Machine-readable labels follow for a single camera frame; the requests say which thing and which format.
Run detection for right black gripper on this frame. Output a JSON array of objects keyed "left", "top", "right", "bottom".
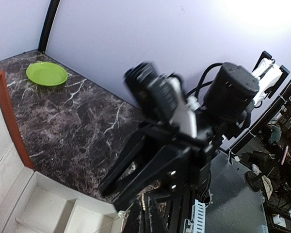
[{"left": 99, "top": 121, "right": 221, "bottom": 211}]

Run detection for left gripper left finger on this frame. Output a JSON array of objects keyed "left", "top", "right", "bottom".
[{"left": 125, "top": 199, "right": 143, "bottom": 233}]

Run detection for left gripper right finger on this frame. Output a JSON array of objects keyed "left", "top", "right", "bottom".
[{"left": 146, "top": 197, "right": 169, "bottom": 233}]

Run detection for green bead necklace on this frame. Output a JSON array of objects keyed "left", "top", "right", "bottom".
[{"left": 97, "top": 193, "right": 147, "bottom": 229}]

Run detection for red jewelry box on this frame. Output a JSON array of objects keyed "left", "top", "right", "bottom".
[{"left": 0, "top": 70, "right": 124, "bottom": 233}]

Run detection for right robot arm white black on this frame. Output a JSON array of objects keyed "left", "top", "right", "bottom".
[{"left": 99, "top": 52, "right": 289, "bottom": 211}]

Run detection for green plate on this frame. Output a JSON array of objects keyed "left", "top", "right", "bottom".
[{"left": 26, "top": 62, "right": 68, "bottom": 86}]

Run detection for white slotted cable duct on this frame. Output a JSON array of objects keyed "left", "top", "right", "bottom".
[{"left": 183, "top": 200, "right": 206, "bottom": 233}]

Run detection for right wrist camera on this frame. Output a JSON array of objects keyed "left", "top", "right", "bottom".
[{"left": 124, "top": 61, "right": 199, "bottom": 138}]

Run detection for right black frame post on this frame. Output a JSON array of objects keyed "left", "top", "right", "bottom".
[{"left": 38, "top": 0, "right": 60, "bottom": 53}]

